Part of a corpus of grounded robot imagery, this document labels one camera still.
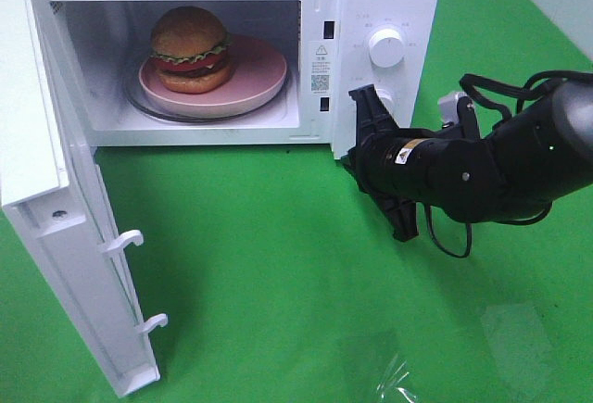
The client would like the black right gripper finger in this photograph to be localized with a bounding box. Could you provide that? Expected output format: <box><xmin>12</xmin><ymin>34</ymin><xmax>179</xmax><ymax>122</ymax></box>
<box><xmin>342</xmin><ymin>161</ymin><xmax>418</xmax><ymax>242</ymax></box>
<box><xmin>348</xmin><ymin>84</ymin><xmax>399</xmax><ymax>137</ymax></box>

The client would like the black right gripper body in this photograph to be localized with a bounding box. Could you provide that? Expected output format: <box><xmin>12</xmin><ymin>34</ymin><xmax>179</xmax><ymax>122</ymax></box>
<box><xmin>348</xmin><ymin>128</ymin><xmax>440</xmax><ymax>202</ymax></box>

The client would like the white microwave knob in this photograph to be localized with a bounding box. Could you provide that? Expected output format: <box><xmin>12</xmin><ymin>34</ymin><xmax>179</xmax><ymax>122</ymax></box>
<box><xmin>368</xmin><ymin>25</ymin><xmax>406</xmax><ymax>69</ymax></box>
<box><xmin>376</xmin><ymin>88</ymin><xmax>395</xmax><ymax>115</ymax></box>

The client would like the pink round plate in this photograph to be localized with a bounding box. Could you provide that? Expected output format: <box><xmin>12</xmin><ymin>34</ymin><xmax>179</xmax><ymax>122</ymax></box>
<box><xmin>138</xmin><ymin>35</ymin><xmax>288</xmax><ymax>122</ymax></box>

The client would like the burger with lettuce and tomato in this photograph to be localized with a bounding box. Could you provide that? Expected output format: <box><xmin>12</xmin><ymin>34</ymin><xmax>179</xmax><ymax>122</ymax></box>
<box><xmin>150</xmin><ymin>6</ymin><xmax>233</xmax><ymax>94</ymax></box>

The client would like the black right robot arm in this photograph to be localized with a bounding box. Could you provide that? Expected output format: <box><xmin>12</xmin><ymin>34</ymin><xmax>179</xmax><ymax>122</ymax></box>
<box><xmin>346</xmin><ymin>70</ymin><xmax>592</xmax><ymax>241</ymax></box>

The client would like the clear tape piece on table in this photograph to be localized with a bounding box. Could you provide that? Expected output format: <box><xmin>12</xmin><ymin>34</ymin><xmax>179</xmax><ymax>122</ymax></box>
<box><xmin>370</xmin><ymin>349</ymin><xmax>418</xmax><ymax>403</ymax></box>

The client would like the white microwave oven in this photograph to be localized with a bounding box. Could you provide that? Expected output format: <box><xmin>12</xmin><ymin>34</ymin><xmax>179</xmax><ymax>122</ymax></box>
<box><xmin>71</xmin><ymin>0</ymin><xmax>437</xmax><ymax>157</ymax></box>

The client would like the glass microwave turntable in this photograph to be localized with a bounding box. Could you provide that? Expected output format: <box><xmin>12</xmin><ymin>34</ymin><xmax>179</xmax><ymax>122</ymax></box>
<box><xmin>126</xmin><ymin>73</ymin><xmax>291</xmax><ymax>124</ymax></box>

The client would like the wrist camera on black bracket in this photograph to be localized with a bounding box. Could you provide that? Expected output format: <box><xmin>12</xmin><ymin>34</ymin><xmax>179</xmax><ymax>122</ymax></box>
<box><xmin>436</xmin><ymin>92</ymin><xmax>481</xmax><ymax>141</ymax></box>

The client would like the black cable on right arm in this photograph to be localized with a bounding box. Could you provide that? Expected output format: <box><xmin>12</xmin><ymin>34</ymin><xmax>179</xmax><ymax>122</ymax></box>
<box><xmin>423</xmin><ymin>70</ymin><xmax>593</xmax><ymax>258</ymax></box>

